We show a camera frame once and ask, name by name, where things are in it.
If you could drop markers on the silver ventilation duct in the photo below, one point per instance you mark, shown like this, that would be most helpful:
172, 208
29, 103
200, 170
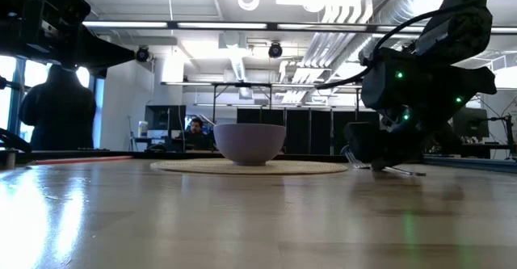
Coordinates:
398, 2

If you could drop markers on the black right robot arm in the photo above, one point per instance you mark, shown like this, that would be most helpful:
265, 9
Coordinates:
452, 47

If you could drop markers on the lavender ceramic bowl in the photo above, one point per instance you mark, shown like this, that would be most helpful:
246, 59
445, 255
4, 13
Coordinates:
249, 144

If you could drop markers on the black bar with light strips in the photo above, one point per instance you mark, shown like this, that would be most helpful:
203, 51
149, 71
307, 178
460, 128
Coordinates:
226, 26

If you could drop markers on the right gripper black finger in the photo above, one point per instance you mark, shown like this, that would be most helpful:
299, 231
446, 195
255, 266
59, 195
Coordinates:
398, 156
363, 139

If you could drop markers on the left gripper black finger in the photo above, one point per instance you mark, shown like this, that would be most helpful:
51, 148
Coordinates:
101, 55

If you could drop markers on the black round ceiling camera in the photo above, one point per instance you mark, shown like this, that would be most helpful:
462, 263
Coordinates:
142, 53
275, 50

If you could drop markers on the round woven straw placemat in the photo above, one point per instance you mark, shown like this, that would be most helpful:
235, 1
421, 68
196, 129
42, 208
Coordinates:
182, 167

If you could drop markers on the white canister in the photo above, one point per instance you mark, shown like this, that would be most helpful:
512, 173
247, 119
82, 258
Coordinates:
143, 129

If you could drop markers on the person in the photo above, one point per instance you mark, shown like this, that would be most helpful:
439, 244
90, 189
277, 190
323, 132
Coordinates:
196, 133
60, 111

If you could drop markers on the black computer monitor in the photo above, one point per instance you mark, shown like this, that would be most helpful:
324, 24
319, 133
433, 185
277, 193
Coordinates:
161, 117
470, 123

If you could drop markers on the silver metal fork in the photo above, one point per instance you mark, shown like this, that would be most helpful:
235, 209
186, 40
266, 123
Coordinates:
355, 160

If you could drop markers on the red-orange long strip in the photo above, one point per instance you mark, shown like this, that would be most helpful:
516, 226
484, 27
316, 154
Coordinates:
81, 160

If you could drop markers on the black table edge rail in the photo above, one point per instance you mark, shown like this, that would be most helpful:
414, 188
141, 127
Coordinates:
121, 154

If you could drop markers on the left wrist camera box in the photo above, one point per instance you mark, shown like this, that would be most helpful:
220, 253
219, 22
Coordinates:
66, 6

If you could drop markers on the grey short post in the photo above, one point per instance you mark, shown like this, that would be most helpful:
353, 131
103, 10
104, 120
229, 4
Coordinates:
10, 160

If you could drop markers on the teal table edge rail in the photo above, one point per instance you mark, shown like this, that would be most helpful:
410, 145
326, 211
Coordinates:
476, 164

